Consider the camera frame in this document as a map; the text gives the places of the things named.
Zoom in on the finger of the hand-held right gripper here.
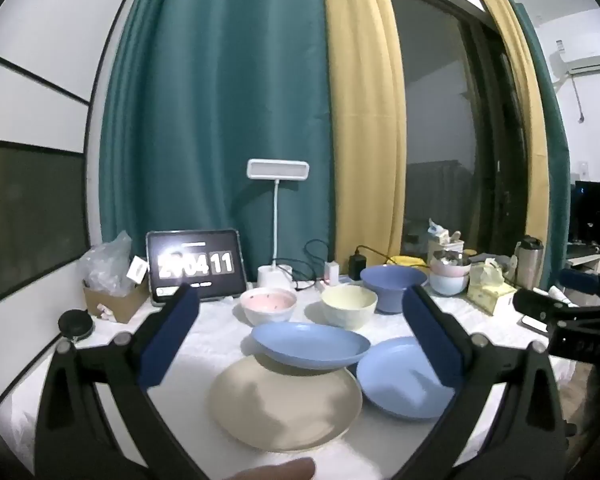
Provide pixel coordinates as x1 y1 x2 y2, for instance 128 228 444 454
511 289 600 323
559 269 600 306

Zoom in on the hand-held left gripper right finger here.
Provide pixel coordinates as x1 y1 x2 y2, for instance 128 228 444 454
395 284 568 480

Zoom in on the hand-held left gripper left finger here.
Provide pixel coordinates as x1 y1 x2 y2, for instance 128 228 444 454
34 282 201 480

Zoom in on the blue plate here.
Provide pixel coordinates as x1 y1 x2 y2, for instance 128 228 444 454
356 336 468 421
250 322 372 371

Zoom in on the cream bowl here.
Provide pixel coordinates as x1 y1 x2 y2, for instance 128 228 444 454
321 285 378 331

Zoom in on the pink speckled bowl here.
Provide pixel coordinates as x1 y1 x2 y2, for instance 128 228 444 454
240 287 298 327

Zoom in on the beige plate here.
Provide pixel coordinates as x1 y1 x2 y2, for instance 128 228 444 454
209 355 363 453

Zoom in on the person's right forearm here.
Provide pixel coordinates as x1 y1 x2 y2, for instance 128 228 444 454
565 360 600 476

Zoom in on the person's left hand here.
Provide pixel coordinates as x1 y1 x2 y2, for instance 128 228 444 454
219 457 317 480

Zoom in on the smartphone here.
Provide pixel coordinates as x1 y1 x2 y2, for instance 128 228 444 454
520 314 551 333

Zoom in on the steel thermos bottle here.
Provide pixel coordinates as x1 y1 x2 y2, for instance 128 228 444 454
514 236 545 291

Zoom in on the yellow-green tissue pack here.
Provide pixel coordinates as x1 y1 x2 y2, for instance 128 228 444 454
467 260 518 316

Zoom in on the light blue bowl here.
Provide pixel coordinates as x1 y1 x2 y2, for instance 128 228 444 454
429 272 470 297

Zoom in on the cardboard box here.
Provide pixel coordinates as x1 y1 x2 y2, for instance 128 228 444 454
82 280 151 324

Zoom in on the black appliance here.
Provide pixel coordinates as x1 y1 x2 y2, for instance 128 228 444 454
569 180 600 256

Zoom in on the tablet with clock display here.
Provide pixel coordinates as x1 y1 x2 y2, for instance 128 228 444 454
146 229 248 307

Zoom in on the white container with items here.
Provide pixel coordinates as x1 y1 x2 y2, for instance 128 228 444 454
426 220 466 261

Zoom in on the black round object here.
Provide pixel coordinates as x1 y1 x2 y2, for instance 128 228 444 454
57 310 93 338

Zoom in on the teal curtain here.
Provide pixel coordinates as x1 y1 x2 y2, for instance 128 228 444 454
97 0 341 281
510 2 573 291

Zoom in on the white desk lamp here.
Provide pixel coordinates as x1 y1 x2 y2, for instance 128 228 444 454
246 159 311 293

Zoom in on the yellow curtain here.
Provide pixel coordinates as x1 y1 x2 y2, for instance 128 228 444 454
320 0 408 281
472 0 551 261

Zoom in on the white air conditioner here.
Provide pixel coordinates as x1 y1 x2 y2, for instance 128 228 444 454
549 35 600 81

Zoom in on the dark glass door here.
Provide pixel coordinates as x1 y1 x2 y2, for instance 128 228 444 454
385 0 511 261

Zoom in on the black charger cable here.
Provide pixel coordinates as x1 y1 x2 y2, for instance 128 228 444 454
354 245 398 263

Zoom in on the black lamp cable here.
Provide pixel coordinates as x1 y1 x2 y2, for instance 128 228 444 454
292 239 333 293

